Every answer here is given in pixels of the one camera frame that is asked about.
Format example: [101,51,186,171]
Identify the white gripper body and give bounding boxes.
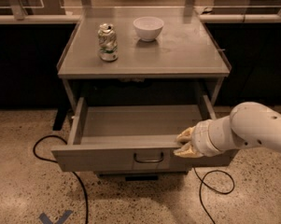
[191,116,245,157]

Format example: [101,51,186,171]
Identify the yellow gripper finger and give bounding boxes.
[174,142,203,158]
[176,127,194,143]

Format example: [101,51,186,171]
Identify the grey top drawer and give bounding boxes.
[51,97,236,175]

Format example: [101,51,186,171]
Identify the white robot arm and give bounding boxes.
[174,102,281,158]

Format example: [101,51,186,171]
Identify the grey drawer cabinet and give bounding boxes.
[56,6,232,181]

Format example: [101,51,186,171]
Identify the white ceramic bowl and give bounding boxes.
[133,17,164,41]

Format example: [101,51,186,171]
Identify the crushed green soda can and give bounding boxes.
[98,23,118,62]

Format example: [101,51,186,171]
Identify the blue tape cross mark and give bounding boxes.
[38,210,73,224]

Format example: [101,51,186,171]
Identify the black cable right floor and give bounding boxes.
[193,166,236,224]

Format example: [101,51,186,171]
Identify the black cable floor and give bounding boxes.
[193,166,236,224]
[32,134,91,224]

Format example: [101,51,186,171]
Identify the black cable left floor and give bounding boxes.
[32,134,91,224]

